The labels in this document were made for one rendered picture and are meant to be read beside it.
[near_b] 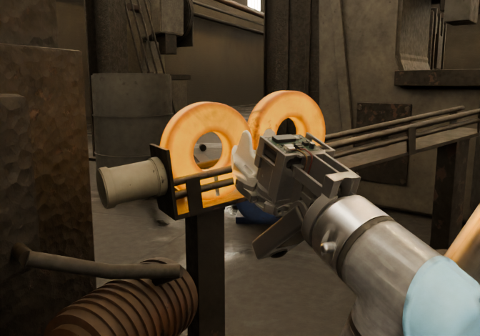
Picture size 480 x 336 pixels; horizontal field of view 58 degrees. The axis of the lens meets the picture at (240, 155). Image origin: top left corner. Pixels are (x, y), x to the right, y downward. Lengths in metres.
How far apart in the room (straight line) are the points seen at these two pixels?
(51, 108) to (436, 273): 0.63
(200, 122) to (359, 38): 2.30
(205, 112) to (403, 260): 0.39
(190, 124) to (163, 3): 7.71
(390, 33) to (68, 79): 2.27
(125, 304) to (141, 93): 2.53
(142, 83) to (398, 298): 2.81
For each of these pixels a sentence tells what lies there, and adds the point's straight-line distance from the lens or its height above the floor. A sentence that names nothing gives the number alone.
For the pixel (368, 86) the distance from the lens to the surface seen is 2.85.
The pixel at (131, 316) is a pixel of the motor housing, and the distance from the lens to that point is 0.61.
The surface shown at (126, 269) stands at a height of 0.56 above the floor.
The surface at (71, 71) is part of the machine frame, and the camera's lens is 0.82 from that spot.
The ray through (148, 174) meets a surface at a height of 0.68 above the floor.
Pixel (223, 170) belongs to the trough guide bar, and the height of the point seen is 0.68.
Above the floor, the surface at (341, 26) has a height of 1.17.
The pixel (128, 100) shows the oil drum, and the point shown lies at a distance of 3.07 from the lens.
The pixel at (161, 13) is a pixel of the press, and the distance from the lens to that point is 8.29.
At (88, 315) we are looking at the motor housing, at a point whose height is 0.53.
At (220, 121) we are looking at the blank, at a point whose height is 0.75.
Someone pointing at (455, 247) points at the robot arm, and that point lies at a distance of 0.50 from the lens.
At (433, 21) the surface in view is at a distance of 6.81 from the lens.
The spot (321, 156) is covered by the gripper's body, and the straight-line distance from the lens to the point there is 0.48.
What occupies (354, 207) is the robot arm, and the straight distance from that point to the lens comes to 0.42.
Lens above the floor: 0.81
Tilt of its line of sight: 10 degrees down
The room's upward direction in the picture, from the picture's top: straight up
